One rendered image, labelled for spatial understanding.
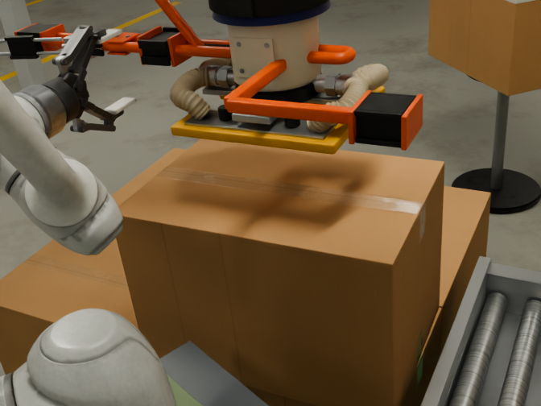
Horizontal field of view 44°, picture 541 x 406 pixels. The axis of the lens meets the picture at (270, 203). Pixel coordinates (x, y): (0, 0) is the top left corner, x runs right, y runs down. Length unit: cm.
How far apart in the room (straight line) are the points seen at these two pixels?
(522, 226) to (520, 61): 75
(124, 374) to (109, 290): 105
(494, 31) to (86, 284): 174
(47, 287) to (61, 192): 106
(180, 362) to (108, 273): 71
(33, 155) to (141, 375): 30
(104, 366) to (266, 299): 54
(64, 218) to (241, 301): 48
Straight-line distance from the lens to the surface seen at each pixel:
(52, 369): 86
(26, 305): 194
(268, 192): 140
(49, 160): 90
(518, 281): 174
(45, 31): 162
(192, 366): 129
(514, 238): 299
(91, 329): 88
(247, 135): 123
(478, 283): 169
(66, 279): 200
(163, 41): 138
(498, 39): 272
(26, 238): 339
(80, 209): 100
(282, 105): 102
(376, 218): 129
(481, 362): 158
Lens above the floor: 162
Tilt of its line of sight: 30 degrees down
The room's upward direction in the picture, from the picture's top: 6 degrees counter-clockwise
